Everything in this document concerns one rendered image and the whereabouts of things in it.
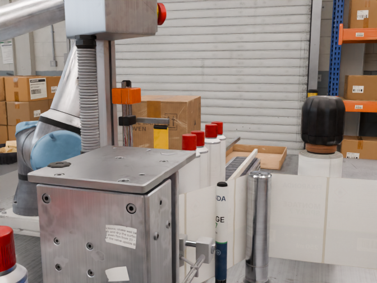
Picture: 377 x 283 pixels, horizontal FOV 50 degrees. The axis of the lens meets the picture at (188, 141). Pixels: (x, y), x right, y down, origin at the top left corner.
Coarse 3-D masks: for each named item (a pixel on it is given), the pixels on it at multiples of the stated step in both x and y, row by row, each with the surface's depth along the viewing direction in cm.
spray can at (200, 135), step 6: (192, 132) 95; (198, 132) 94; (204, 132) 95; (198, 138) 94; (204, 138) 95; (198, 144) 94; (204, 144) 96; (198, 150) 94; (204, 150) 94; (204, 156) 94; (204, 162) 95; (204, 168) 95; (204, 174) 95; (204, 180) 96; (204, 186) 96
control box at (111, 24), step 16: (80, 0) 68; (96, 0) 63; (112, 0) 62; (128, 0) 63; (144, 0) 65; (80, 16) 68; (96, 16) 63; (112, 16) 62; (128, 16) 64; (144, 16) 65; (80, 32) 69; (96, 32) 64; (112, 32) 63; (128, 32) 64; (144, 32) 66
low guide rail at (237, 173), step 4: (252, 152) 155; (256, 152) 159; (252, 156) 150; (248, 160) 142; (244, 164) 136; (248, 164) 142; (240, 168) 129; (244, 168) 135; (236, 172) 125; (240, 172) 128; (232, 176) 120; (236, 176) 123
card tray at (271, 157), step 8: (240, 144) 196; (232, 152) 194; (240, 152) 194; (248, 152) 194; (264, 152) 193; (272, 152) 191; (280, 152) 190; (264, 160) 178; (272, 160) 178; (280, 160) 161; (264, 168) 164; (272, 168) 163; (280, 168) 163
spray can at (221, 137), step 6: (222, 126) 112; (222, 132) 112; (222, 138) 111; (222, 144) 112; (222, 150) 112; (222, 156) 112; (222, 162) 112; (222, 168) 113; (222, 174) 113; (222, 180) 113
